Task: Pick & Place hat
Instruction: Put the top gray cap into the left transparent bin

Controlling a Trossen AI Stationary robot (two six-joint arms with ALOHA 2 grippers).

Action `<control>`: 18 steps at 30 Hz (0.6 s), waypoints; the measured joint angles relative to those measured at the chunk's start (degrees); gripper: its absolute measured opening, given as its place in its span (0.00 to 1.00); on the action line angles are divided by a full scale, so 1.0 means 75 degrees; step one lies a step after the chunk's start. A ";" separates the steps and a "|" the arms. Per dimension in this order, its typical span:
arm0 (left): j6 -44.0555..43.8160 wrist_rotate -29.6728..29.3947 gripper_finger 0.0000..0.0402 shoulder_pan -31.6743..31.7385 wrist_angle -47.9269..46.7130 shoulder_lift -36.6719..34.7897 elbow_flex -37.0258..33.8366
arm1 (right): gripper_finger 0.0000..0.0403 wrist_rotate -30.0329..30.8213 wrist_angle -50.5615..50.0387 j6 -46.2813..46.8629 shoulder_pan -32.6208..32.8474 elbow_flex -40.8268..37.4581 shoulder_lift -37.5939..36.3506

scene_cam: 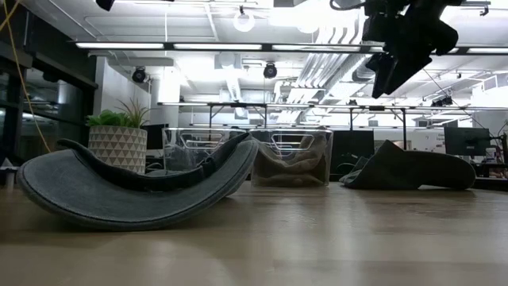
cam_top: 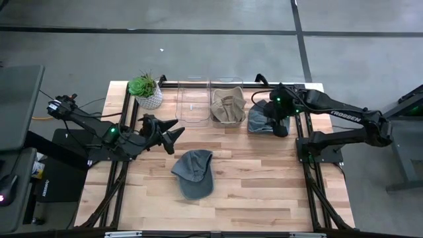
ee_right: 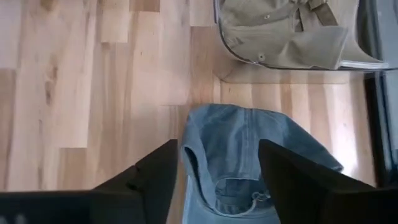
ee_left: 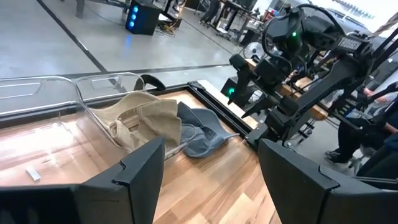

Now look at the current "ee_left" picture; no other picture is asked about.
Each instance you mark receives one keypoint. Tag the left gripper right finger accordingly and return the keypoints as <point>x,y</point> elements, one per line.
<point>295,186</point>

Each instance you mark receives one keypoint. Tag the beige cap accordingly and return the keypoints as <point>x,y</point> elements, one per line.
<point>124,102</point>
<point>158,124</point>

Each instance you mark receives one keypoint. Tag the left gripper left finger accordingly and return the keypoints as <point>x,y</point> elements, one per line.
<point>140,186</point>

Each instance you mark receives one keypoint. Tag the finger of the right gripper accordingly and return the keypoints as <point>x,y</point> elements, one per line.
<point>237,91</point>
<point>258,107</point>

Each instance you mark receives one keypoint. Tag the clear plastic bin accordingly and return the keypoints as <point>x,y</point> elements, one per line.
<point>46,102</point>
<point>102,81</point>

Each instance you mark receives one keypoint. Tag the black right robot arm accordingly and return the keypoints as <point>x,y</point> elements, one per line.
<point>335,74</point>

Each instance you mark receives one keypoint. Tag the person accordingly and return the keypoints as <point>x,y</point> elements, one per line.
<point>367,133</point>

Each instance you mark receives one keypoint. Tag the gray cap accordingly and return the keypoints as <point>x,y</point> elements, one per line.
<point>205,130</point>

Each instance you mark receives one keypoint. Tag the white floor fan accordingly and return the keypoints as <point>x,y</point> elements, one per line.
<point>253,49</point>

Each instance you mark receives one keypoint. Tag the black computer tower blue lights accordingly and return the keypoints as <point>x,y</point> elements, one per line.
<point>146,21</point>

